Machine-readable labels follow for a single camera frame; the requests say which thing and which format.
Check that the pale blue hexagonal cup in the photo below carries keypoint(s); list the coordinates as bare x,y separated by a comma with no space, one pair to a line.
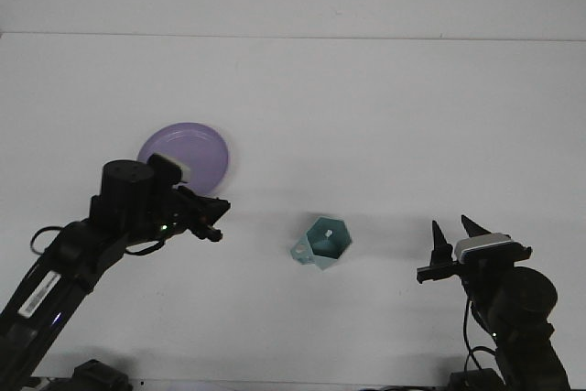
329,249

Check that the pale purple round plate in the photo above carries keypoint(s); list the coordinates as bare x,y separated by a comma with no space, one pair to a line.
201,148

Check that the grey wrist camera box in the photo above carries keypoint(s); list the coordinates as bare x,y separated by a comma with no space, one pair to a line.
480,242
184,172

